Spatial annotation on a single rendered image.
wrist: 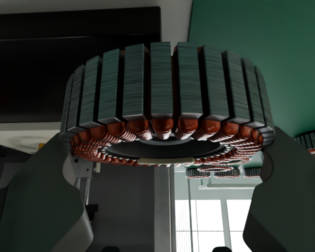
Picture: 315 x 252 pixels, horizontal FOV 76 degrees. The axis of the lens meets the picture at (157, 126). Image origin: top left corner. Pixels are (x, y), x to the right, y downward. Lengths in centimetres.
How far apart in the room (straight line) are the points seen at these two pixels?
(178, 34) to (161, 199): 31
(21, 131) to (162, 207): 26
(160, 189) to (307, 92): 28
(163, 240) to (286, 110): 29
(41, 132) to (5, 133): 5
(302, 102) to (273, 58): 12
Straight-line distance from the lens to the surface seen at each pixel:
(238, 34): 18
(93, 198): 60
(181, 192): 673
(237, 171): 95
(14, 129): 32
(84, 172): 47
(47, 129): 30
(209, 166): 63
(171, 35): 17
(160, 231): 41
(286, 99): 30
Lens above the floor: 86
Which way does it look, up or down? 19 degrees down
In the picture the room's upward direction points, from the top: 180 degrees clockwise
